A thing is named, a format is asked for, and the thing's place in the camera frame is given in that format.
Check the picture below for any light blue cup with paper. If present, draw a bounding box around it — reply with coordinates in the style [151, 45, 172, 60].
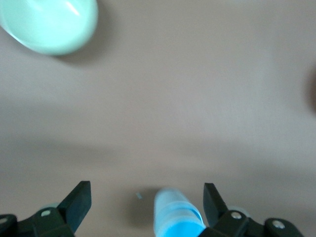
[154, 187, 198, 215]

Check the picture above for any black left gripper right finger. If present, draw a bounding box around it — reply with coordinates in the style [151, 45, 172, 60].
[198, 182, 305, 237]

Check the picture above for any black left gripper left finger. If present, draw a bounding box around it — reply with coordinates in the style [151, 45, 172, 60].
[0, 181, 92, 237]

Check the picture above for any bright blue cup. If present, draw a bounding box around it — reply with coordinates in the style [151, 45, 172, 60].
[154, 201, 207, 237]

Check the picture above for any pale green bowl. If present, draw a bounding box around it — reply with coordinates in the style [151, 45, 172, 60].
[0, 0, 99, 56]

